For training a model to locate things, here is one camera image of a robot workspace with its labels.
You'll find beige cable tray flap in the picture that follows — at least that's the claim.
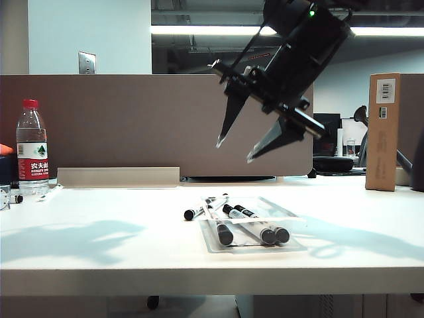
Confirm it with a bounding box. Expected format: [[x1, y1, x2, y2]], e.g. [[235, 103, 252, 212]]
[[56, 167, 182, 189]]

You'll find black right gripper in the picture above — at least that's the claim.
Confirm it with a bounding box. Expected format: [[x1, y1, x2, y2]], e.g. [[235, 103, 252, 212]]
[[208, 58, 328, 164]]

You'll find metal wall plate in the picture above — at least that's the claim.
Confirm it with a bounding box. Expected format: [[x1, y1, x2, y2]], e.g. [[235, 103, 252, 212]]
[[78, 52, 97, 76]]

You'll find white framed monitor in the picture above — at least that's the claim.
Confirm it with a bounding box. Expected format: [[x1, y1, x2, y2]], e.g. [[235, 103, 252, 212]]
[[337, 118, 368, 157]]

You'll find red label water bottle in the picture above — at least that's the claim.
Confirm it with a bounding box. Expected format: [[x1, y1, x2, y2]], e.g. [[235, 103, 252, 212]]
[[15, 99, 50, 196]]

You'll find brown desk partition panel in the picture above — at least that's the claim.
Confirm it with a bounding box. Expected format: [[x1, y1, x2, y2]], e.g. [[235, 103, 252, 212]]
[[0, 73, 315, 178]]

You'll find black computer monitor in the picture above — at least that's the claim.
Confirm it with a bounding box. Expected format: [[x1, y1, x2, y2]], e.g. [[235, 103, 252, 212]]
[[313, 113, 342, 157]]

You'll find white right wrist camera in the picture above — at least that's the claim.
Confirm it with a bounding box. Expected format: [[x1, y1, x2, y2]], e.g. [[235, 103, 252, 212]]
[[243, 65, 262, 80]]

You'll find long ceiling light strip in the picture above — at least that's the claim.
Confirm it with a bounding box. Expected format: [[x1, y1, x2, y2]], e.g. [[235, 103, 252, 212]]
[[150, 25, 424, 37]]

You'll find clear plastic packaging box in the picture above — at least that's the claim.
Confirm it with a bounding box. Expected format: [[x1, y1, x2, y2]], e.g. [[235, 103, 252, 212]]
[[197, 195, 309, 255]]

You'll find black oval pouch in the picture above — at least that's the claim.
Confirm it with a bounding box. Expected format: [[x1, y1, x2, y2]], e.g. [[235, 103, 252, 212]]
[[313, 156, 356, 174]]

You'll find tall brown cardboard box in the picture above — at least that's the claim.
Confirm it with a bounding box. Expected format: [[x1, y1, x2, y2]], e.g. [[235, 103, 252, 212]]
[[364, 73, 401, 192]]

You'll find dark grey office chair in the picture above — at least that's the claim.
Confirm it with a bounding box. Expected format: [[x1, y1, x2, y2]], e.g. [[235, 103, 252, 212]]
[[352, 105, 369, 170]]

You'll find dark blue box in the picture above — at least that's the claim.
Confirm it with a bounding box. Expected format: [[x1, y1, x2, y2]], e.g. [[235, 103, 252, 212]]
[[0, 154, 19, 186]]

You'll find black capped white marker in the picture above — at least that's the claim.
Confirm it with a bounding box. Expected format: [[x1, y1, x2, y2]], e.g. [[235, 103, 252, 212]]
[[222, 203, 276, 246], [184, 204, 205, 221], [204, 204, 234, 247], [233, 204, 292, 244], [203, 193, 230, 213]]

